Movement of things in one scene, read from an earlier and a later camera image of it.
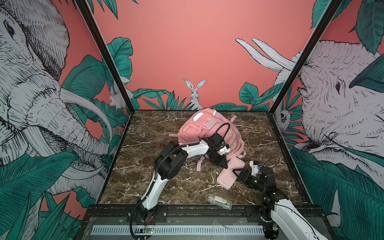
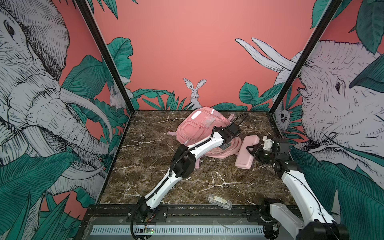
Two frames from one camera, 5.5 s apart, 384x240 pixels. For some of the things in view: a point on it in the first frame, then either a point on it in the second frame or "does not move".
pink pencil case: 227,176 -> 245,158
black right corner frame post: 325,21 does not move
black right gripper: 247,173 -> 258,151
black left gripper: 222,161 -> 224,147
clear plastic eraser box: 219,201 does not move
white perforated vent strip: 182,230 does not move
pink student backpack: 218,133 does not move
